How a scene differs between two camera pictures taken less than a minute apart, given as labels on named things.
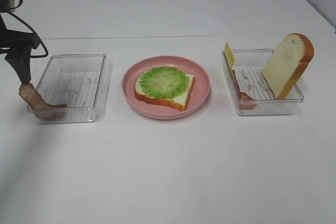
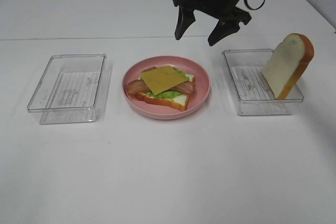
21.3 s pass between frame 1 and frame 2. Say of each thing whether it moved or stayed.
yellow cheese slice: moved
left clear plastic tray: stayed
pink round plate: stayed
